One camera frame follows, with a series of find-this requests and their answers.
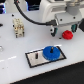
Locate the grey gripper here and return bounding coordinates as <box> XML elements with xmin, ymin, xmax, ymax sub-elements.
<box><xmin>52</xmin><ymin>12</ymin><xmax>82</xmax><ymax>36</ymax></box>

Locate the red gear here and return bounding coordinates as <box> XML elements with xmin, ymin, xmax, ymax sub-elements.
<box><xmin>62</xmin><ymin>30</ymin><xmax>73</xmax><ymax>40</ymax></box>

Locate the blue gear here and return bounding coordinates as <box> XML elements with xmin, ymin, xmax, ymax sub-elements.
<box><xmin>43</xmin><ymin>46</ymin><xmax>60</xmax><ymax>61</ymax></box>

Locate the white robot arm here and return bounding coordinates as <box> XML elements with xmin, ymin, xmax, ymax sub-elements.
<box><xmin>39</xmin><ymin>0</ymin><xmax>84</xmax><ymax>36</ymax></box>

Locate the beige connector block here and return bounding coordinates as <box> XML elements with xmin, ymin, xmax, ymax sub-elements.
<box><xmin>13</xmin><ymin>18</ymin><xmax>24</xmax><ymax>37</ymax></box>

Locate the black cable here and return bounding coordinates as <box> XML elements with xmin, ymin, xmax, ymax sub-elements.
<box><xmin>13</xmin><ymin>0</ymin><xmax>56</xmax><ymax>26</ymax></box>

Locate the black framed peg base plate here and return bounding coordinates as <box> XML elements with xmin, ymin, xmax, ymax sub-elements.
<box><xmin>26</xmin><ymin>46</ymin><xmax>66</xmax><ymax>68</ymax></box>

